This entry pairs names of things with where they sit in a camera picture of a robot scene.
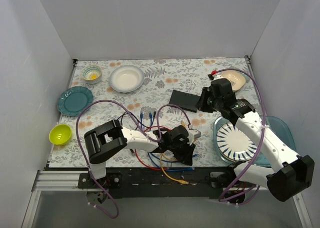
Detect yellow ethernet cable port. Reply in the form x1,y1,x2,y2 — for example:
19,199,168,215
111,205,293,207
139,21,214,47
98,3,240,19
159,153,189,185
159,150,178,164

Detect blue ethernet cable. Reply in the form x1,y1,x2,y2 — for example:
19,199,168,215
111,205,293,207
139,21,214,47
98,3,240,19
147,111,201,173

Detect black network switch box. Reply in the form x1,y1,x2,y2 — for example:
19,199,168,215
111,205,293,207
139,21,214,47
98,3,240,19
169,90,200,113

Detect blue ethernet cable end port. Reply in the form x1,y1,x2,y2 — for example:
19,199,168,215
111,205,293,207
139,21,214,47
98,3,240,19
138,111,161,136

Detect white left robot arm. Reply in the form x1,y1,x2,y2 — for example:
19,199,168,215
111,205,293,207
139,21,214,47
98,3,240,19
84,120,201,188

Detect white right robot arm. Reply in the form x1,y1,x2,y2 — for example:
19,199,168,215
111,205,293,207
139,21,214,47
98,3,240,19
196,78,315,202

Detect cream square bowl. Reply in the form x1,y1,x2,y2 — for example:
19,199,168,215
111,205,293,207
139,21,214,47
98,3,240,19
218,70,246,92

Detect floral patterned tablecloth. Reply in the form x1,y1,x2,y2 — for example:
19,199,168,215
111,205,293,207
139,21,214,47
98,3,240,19
48,58,248,169

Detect blue striped round plate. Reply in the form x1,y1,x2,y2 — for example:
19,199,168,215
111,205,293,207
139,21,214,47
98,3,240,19
216,122,257,161

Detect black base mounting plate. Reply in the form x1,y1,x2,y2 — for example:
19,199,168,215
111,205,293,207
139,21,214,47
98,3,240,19
77,167,258,200

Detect transparent blue plastic tray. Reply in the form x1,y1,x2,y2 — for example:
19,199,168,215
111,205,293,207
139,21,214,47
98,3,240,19
213,116,296,164

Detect white shallow bowl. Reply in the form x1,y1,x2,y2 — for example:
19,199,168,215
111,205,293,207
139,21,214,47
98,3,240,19
108,65,145,93

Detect small patterned bowl yellow centre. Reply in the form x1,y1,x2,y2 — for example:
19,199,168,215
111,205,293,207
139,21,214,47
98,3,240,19
81,65,103,84

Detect teal scalloped plate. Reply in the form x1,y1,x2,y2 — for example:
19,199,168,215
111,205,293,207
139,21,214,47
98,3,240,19
57,86,94,117

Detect lime green bowl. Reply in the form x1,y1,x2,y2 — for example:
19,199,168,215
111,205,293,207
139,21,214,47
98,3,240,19
49,124,73,146

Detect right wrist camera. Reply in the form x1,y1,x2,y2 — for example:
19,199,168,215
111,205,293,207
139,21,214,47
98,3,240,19
208,74,223,81

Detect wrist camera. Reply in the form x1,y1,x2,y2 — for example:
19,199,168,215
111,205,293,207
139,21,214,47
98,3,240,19
187,129,201,144
208,74,223,81

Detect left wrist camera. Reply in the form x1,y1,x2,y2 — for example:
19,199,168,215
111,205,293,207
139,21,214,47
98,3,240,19
187,129,201,144

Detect aluminium frame rail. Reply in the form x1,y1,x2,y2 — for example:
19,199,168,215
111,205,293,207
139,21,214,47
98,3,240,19
22,168,312,228

